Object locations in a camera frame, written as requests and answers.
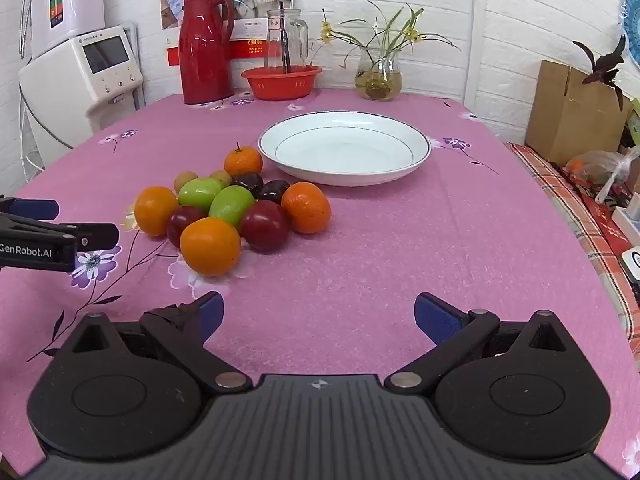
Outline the glass pitcher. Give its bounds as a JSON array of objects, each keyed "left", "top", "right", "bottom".
[{"left": 265, "top": 8, "right": 310, "bottom": 72}]

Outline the clear plastic bag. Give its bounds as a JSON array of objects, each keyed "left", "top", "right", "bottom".
[{"left": 565, "top": 147, "right": 640, "bottom": 204}]

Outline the white plate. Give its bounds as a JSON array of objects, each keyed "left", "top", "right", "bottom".
[{"left": 258, "top": 111, "right": 432, "bottom": 187}]

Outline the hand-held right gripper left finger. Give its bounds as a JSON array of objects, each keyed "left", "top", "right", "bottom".
[{"left": 59, "top": 291, "right": 253, "bottom": 395}]

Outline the white appliance with screen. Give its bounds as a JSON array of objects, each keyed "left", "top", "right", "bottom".
[{"left": 19, "top": 21, "right": 146, "bottom": 166}]

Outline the orchid plant with yellow flowers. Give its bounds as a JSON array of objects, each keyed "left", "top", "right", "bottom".
[{"left": 310, "top": 0, "right": 461, "bottom": 91}]

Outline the large blue patterned wall disc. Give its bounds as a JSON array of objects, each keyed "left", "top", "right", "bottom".
[{"left": 618, "top": 0, "right": 640, "bottom": 68}]

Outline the red plastic basin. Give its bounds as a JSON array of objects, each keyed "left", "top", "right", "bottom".
[{"left": 241, "top": 65, "right": 323, "bottom": 101}]

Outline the purple leaf plant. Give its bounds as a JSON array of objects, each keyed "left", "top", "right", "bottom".
[{"left": 572, "top": 35, "right": 628, "bottom": 111}]

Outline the red plum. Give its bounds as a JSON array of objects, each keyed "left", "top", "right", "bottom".
[
  {"left": 166, "top": 205, "right": 208, "bottom": 250},
  {"left": 241, "top": 200, "right": 291, "bottom": 253}
]

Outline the glass vase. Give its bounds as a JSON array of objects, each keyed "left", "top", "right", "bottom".
[{"left": 355, "top": 47, "right": 403, "bottom": 102}]

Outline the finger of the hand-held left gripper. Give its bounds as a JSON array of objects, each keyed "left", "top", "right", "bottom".
[
  {"left": 0, "top": 212, "right": 120, "bottom": 252},
  {"left": 0, "top": 196, "right": 60, "bottom": 221}
]

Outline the red thermos jug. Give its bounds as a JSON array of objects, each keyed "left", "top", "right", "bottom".
[{"left": 179, "top": 0, "right": 236, "bottom": 106}]

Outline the red plaid cloth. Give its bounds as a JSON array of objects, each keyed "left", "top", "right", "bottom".
[{"left": 505, "top": 141, "right": 640, "bottom": 341}]

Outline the pink floral tablecloth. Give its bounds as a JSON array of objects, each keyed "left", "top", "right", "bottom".
[{"left": 0, "top": 89, "right": 640, "bottom": 480}]

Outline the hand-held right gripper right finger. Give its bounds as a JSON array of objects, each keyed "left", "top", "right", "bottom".
[{"left": 384, "top": 292, "right": 581, "bottom": 395}]

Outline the white device with round dial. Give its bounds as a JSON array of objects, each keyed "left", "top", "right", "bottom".
[{"left": 620, "top": 245, "right": 640, "bottom": 283}]

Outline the white water purifier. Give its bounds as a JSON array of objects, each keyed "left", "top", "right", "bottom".
[{"left": 20, "top": 0, "right": 106, "bottom": 58}]

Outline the green jujube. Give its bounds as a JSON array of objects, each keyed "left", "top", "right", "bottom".
[
  {"left": 209, "top": 185, "right": 257, "bottom": 231},
  {"left": 178, "top": 177, "right": 223, "bottom": 213}
]

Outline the dark purple plum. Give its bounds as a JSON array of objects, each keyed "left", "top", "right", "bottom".
[
  {"left": 257, "top": 179, "right": 292, "bottom": 205},
  {"left": 231, "top": 171, "right": 264, "bottom": 198}
]

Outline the cardboard box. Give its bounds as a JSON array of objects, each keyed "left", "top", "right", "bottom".
[{"left": 525, "top": 60, "right": 632, "bottom": 167}]

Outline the orange with stem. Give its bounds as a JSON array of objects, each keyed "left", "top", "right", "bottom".
[{"left": 224, "top": 142, "right": 264, "bottom": 178}]

